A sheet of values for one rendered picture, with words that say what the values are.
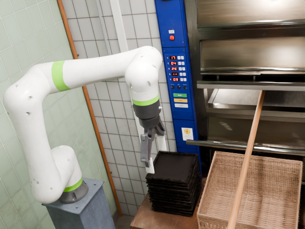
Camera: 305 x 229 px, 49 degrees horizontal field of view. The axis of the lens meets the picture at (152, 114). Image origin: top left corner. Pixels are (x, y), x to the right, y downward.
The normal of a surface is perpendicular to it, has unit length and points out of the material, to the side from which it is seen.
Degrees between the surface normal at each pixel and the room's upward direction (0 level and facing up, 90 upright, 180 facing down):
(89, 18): 90
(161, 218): 0
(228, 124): 70
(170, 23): 90
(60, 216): 90
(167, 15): 90
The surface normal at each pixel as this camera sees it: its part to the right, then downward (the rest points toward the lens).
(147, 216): -0.16, -0.86
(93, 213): 0.90, 0.08
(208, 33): -0.36, 0.51
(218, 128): -0.40, 0.18
